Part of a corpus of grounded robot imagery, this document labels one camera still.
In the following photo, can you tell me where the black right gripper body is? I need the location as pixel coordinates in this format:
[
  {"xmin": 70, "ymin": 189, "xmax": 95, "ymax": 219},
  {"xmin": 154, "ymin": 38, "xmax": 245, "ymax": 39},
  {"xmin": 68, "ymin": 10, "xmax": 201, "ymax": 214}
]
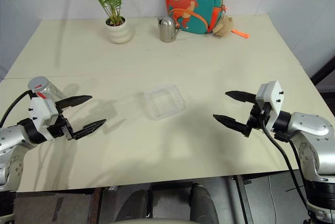
[{"xmin": 245, "ymin": 102, "xmax": 272, "ymax": 133}]

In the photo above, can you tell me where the clear plastic container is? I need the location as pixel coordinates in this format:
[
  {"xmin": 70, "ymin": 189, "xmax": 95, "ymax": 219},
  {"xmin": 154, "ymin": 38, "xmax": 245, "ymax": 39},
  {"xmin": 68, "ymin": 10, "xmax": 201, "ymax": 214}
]
[{"xmin": 142, "ymin": 84, "xmax": 187, "ymax": 121}]

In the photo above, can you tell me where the thin white floor cable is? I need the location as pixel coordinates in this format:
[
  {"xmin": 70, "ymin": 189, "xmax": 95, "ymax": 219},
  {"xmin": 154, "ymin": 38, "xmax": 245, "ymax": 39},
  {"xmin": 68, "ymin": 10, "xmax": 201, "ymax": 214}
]
[{"xmin": 267, "ymin": 176, "xmax": 279, "ymax": 224}]

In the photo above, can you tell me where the brown plush bear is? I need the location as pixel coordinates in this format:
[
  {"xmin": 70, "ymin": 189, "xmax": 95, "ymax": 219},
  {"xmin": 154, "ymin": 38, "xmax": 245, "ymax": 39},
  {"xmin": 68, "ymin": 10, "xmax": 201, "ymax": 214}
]
[{"xmin": 212, "ymin": 15, "xmax": 235, "ymax": 38}]

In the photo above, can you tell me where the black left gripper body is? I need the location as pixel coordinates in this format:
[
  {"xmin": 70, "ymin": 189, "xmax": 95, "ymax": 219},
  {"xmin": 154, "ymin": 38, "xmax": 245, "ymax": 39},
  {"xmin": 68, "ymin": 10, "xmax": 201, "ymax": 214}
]
[{"xmin": 47, "ymin": 102, "xmax": 77, "ymax": 141}]

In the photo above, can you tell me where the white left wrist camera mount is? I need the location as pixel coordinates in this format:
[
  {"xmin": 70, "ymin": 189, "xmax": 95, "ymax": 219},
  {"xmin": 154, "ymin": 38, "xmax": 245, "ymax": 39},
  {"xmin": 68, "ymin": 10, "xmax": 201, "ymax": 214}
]
[{"xmin": 28, "ymin": 97, "xmax": 59, "ymax": 141}]

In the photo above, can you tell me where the grey cap with red arrow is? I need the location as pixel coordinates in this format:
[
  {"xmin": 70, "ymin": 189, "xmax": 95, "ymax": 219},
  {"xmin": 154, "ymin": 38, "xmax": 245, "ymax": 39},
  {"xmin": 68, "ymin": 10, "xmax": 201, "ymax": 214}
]
[{"xmin": 27, "ymin": 76, "xmax": 50, "ymax": 94}]

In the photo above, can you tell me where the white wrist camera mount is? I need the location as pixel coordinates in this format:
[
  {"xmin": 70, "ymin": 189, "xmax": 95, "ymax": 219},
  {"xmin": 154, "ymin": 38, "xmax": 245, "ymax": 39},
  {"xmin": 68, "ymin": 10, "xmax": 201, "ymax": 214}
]
[
  {"xmin": 28, "ymin": 97, "xmax": 59, "ymax": 141},
  {"xmin": 255, "ymin": 80, "xmax": 284, "ymax": 132}
]

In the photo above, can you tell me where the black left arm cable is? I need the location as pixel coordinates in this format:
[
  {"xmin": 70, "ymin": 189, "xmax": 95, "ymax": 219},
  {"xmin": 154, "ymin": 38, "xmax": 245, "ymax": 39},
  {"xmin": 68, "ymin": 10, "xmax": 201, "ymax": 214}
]
[{"xmin": 0, "ymin": 90, "xmax": 37, "ymax": 128}]

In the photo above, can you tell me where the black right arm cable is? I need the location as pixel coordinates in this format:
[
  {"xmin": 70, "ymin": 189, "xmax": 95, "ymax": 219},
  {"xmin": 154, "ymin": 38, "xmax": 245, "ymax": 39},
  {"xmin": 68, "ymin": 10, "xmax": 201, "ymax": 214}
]
[{"xmin": 260, "ymin": 106, "xmax": 311, "ymax": 224}]

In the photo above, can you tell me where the dark furniture piece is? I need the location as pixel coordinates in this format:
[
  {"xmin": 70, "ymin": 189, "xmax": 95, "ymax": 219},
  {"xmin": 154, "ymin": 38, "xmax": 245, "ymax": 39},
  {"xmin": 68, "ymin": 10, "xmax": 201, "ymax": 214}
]
[{"xmin": 309, "ymin": 55, "xmax": 335, "ymax": 94}]

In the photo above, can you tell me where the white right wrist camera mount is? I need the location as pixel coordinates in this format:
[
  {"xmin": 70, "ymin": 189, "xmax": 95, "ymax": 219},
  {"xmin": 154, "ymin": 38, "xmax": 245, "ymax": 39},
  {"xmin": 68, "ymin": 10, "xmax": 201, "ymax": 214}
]
[{"xmin": 255, "ymin": 80, "xmax": 284, "ymax": 132}]

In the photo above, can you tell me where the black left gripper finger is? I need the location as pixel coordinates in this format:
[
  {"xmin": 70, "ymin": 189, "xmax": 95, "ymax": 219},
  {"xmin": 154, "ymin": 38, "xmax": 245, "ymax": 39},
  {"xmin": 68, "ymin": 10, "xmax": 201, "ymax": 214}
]
[
  {"xmin": 55, "ymin": 95, "xmax": 93, "ymax": 110},
  {"xmin": 72, "ymin": 118, "xmax": 107, "ymax": 141}
]

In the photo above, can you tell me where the dark rounded shape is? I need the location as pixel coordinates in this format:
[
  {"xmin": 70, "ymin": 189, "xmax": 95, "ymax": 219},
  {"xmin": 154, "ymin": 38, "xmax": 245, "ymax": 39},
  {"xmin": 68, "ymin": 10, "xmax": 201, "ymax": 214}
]
[
  {"xmin": 122, "ymin": 189, "xmax": 154, "ymax": 220},
  {"xmin": 189, "ymin": 182, "xmax": 220, "ymax": 224}
]

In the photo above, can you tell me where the clear plastic tube body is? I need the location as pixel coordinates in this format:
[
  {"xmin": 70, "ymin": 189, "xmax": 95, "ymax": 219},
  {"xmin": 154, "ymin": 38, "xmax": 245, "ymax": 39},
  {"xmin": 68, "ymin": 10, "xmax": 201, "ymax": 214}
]
[{"xmin": 36, "ymin": 82, "xmax": 68, "ymax": 104}]

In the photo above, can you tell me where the teal dinosaur backpack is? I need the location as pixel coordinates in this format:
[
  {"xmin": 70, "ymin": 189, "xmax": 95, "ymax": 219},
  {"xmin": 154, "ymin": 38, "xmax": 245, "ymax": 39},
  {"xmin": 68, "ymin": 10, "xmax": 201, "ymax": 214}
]
[{"xmin": 165, "ymin": 0, "xmax": 228, "ymax": 35}]

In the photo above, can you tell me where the white ribbed plant pot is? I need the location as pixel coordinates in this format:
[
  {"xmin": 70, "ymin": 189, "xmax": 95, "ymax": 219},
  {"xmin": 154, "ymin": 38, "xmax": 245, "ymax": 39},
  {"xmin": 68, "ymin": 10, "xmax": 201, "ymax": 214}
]
[{"xmin": 105, "ymin": 16, "xmax": 132, "ymax": 44}]

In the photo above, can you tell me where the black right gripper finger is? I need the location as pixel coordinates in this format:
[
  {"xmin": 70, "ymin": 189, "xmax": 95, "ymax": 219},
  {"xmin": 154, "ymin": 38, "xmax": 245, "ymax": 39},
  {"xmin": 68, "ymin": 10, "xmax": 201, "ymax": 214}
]
[
  {"xmin": 213, "ymin": 114, "xmax": 253, "ymax": 138},
  {"xmin": 225, "ymin": 91, "xmax": 259, "ymax": 104}
]

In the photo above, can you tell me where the orange strap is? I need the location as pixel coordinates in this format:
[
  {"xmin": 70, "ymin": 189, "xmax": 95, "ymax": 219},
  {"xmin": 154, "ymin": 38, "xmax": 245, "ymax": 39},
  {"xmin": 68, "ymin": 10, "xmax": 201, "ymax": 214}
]
[{"xmin": 231, "ymin": 28, "xmax": 251, "ymax": 39}]

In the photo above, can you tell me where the stainless steel watering can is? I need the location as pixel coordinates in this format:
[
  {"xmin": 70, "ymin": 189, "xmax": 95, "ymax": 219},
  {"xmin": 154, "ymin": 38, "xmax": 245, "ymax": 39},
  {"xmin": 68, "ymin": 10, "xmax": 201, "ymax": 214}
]
[{"xmin": 158, "ymin": 16, "xmax": 182, "ymax": 43}]

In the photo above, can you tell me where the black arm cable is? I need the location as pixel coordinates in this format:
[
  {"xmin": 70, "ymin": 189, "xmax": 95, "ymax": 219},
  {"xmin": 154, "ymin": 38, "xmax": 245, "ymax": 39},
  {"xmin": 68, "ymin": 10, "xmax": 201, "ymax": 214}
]
[
  {"xmin": 0, "ymin": 90, "xmax": 37, "ymax": 128},
  {"xmin": 260, "ymin": 106, "xmax": 311, "ymax": 224}
]

